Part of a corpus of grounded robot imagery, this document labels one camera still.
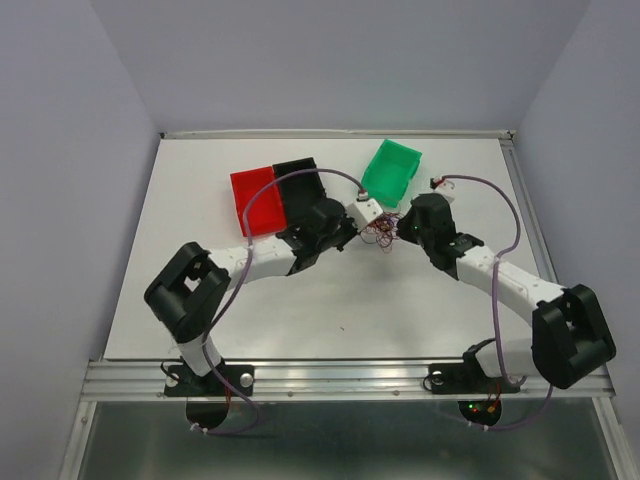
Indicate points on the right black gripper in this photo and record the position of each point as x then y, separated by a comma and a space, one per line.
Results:
404, 229

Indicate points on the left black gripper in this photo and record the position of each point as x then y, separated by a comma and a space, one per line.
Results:
351, 230

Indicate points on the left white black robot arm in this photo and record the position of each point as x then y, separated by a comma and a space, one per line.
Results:
196, 286

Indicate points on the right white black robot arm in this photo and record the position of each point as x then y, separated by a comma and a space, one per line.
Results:
569, 338

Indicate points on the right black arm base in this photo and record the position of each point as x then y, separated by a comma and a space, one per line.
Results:
464, 376

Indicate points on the black plastic bin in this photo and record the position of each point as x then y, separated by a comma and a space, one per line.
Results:
298, 193

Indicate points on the red plastic bin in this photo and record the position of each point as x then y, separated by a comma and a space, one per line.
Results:
266, 215

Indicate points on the green plastic bin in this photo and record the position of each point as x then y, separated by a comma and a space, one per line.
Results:
390, 171

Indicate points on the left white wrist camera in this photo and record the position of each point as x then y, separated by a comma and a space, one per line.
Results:
363, 213

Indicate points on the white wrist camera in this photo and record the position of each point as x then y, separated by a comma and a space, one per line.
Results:
363, 213
443, 187

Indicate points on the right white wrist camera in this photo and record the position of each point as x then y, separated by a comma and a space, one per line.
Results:
443, 187

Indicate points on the aluminium front rail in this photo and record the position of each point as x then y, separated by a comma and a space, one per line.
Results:
277, 380

